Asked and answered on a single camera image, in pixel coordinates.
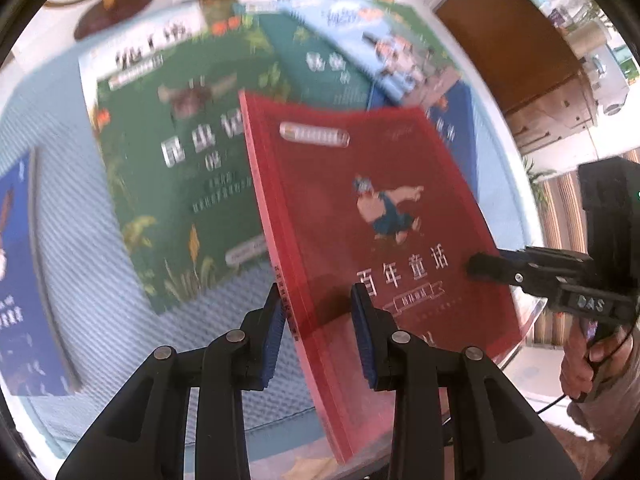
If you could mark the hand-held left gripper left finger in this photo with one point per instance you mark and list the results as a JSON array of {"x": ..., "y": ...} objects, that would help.
[{"x": 272, "y": 340}]

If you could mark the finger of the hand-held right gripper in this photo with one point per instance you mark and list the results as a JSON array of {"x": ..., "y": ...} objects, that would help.
[
  {"x": 495, "y": 267},
  {"x": 560, "y": 257}
]

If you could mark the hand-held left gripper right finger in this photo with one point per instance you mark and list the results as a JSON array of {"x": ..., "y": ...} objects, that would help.
[{"x": 362, "y": 345}]

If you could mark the red book with cartoon figure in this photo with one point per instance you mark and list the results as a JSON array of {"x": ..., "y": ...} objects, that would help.
[{"x": 400, "y": 260}]

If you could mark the blue book with rider picture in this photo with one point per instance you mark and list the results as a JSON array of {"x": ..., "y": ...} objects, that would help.
[{"x": 460, "y": 135}]

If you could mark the person's right forearm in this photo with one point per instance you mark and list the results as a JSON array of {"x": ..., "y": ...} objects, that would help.
[{"x": 617, "y": 410}]

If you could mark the person's right hand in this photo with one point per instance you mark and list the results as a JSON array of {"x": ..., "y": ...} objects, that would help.
[{"x": 575, "y": 375}]

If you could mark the brown striped rug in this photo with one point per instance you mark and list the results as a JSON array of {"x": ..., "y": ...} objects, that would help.
[{"x": 560, "y": 200}]

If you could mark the green potted plant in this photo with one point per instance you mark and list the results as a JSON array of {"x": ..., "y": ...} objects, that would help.
[{"x": 537, "y": 180}]

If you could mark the green book with beetle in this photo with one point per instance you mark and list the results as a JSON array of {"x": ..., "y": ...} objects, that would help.
[{"x": 190, "y": 185}]

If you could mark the white vase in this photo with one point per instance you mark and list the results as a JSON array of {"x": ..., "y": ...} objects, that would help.
[{"x": 589, "y": 34}]

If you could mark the brown wooden cabinet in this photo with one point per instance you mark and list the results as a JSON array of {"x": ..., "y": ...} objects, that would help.
[{"x": 510, "y": 50}]

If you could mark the light blue quilted mat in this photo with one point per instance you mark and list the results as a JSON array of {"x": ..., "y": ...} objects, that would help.
[{"x": 75, "y": 260}]

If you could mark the light blue illustrated book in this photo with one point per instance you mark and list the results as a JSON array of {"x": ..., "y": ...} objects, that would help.
[{"x": 390, "y": 45}]

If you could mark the blue book with bird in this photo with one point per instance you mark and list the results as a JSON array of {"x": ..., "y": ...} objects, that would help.
[{"x": 25, "y": 285}]

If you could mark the dark teal green book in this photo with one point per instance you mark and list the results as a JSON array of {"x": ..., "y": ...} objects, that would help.
[{"x": 325, "y": 70}]

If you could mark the antique yellow desk globe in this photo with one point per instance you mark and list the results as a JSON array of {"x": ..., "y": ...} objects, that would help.
[{"x": 110, "y": 10}]

